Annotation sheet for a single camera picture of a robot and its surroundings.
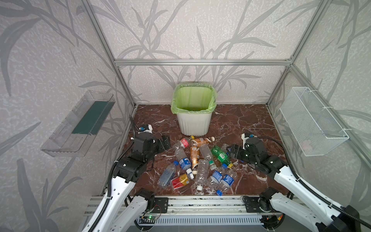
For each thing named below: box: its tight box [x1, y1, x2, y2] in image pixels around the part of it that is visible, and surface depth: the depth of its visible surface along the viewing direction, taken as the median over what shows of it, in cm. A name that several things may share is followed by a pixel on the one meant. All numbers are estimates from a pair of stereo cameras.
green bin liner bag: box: [170, 82, 217, 115], surface depth 93 cm
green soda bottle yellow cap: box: [210, 145, 234, 169], surface depth 88 cm
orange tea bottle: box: [191, 136, 216, 147], surface depth 95 cm
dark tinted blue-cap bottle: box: [157, 160, 180, 189], surface depth 82 cm
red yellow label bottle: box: [171, 174, 189, 190], surface depth 79 cm
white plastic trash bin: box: [176, 112, 213, 137], surface depth 88 cm
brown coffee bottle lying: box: [190, 146, 199, 175], surface depth 88 cm
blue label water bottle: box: [207, 163, 228, 188], surface depth 81 cm
